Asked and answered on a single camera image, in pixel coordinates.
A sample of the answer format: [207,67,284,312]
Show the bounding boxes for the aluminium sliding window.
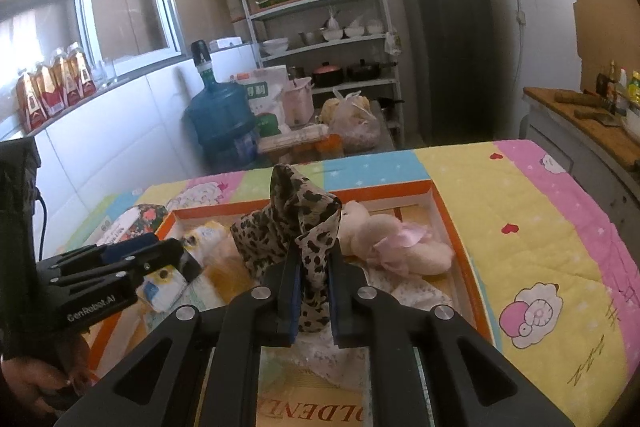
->
[0,0,236,142]

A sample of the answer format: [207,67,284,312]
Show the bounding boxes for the blue water jug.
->
[182,67,261,170]

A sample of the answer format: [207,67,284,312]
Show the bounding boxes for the floral tissue box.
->
[95,203,168,248]

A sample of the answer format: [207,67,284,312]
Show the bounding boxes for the black cable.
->
[32,189,48,258]

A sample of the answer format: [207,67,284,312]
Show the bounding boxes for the pink plastic bucket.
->
[282,77,315,128]

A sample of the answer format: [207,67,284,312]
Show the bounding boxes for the orange cardboard box tray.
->
[87,179,493,427]

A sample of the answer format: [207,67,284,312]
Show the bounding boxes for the black water pump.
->
[191,39,215,75]

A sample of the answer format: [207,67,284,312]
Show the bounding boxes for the black pot pink lid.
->
[311,63,345,88]

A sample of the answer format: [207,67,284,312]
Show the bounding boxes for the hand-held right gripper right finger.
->
[326,251,576,427]

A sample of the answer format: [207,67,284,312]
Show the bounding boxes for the white flour bag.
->
[247,66,291,115]

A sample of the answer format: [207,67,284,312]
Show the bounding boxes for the yellow white packet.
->
[137,267,188,313]

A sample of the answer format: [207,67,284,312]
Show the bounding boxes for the kitchen cleaver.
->
[574,107,623,128]

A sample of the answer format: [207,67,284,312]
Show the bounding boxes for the cream plush bear pink ribbon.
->
[340,199,456,275]

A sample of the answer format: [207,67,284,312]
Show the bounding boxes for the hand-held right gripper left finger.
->
[52,252,302,427]

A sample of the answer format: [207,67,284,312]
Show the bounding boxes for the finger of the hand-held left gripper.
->
[37,233,162,274]
[50,238,204,294]

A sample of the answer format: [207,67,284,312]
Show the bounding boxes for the wooden top cabinet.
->
[520,87,640,228]

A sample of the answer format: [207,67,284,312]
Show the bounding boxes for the cardboard sheet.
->
[571,0,640,95]

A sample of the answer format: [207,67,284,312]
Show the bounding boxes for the wooden rolling pin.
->
[556,91,601,104]

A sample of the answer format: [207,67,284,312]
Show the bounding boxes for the white yellow tissue pack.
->
[182,227,226,268]

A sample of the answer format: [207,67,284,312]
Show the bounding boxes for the red label drink bottle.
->
[35,59,63,118]
[52,49,81,108]
[67,42,98,98]
[15,69,43,135]

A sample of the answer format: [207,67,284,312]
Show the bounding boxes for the leopard print cloth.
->
[230,164,343,333]

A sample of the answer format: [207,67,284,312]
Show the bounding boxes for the clear plastic food bag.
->
[330,89,383,152]

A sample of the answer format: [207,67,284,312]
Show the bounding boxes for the dark grey refrigerator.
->
[398,0,496,145]

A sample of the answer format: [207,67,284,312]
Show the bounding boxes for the white metal shelf rack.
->
[236,0,406,148]

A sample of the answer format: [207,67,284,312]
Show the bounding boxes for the flat noodle packet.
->
[257,125,331,152]

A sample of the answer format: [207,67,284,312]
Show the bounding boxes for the black wok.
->
[346,59,398,82]

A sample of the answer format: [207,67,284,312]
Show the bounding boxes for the person's left hand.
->
[0,336,94,414]

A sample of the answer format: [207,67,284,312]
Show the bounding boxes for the peach plush doll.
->
[200,237,261,308]

